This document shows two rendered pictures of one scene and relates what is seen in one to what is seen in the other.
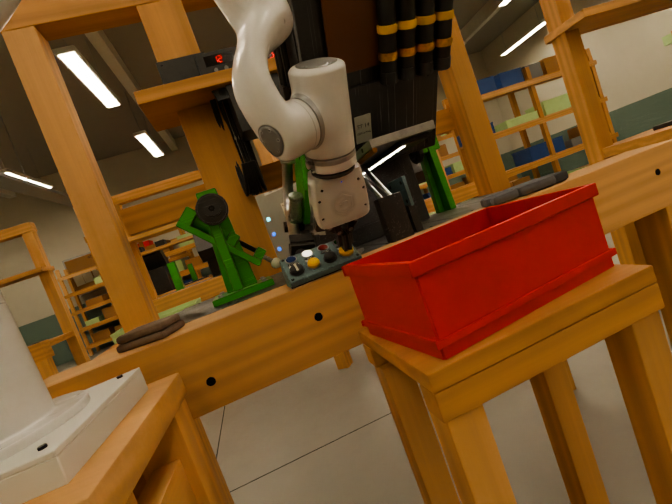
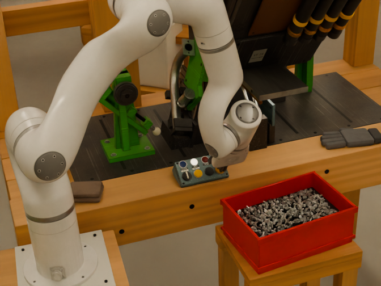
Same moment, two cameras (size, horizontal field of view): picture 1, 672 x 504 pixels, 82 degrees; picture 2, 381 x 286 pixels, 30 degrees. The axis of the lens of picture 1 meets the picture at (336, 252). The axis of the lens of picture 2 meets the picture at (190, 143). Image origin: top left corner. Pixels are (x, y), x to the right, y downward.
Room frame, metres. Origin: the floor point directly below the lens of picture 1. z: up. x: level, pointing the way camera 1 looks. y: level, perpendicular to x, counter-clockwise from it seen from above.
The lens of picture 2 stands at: (-1.02, 0.21, 2.05)
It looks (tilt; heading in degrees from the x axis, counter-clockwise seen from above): 30 degrees down; 355
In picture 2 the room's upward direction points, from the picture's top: 2 degrees counter-clockwise
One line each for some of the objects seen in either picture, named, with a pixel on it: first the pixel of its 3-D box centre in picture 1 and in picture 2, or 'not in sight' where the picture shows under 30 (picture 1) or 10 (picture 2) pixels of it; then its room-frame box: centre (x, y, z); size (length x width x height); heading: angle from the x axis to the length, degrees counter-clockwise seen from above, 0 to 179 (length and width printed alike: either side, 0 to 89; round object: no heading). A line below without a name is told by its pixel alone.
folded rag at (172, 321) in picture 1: (150, 332); (84, 190); (0.72, 0.38, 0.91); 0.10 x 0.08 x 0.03; 82
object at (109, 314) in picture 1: (139, 289); not in sight; (9.73, 5.00, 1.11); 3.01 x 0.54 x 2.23; 102
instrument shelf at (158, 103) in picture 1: (279, 79); not in sight; (1.36, -0.02, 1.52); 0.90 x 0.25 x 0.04; 103
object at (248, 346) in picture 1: (412, 274); (255, 180); (0.84, -0.14, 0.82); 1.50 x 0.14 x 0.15; 103
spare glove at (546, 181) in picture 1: (518, 190); (349, 137); (0.91, -0.46, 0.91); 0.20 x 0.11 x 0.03; 92
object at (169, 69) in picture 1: (185, 73); not in sight; (1.26, 0.25, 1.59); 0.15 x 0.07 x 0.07; 103
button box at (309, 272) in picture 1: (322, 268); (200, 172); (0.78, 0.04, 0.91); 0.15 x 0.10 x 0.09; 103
